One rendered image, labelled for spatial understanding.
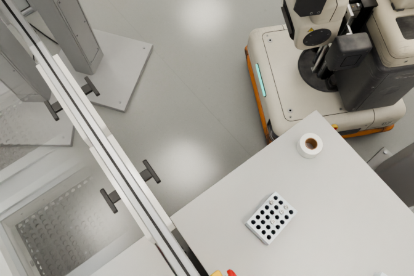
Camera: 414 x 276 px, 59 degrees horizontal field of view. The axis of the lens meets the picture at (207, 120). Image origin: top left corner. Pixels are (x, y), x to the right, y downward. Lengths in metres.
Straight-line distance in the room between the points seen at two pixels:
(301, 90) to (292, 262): 0.95
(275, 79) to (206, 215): 0.93
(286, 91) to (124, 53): 0.96
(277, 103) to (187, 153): 0.54
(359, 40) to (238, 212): 0.76
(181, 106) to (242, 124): 0.35
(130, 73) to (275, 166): 1.23
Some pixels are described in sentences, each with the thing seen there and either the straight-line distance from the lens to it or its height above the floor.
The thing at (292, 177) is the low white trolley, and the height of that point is 0.76.
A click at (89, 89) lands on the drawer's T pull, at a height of 0.91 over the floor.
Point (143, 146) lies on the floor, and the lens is 1.98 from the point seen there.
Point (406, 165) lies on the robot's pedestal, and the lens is 1.68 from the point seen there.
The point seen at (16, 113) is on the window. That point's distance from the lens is 0.18.
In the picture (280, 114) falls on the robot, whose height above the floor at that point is 0.28.
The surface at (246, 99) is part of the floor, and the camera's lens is 2.07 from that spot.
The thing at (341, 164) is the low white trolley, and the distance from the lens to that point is 1.21.
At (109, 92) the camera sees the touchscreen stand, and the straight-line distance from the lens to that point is 2.11.
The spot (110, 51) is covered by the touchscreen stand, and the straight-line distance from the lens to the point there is 2.24.
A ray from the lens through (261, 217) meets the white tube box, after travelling 1.07.
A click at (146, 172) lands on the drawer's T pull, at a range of 0.98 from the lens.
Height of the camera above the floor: 1.85
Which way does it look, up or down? 67 degrees down
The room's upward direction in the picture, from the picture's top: 1 degrees clockwise
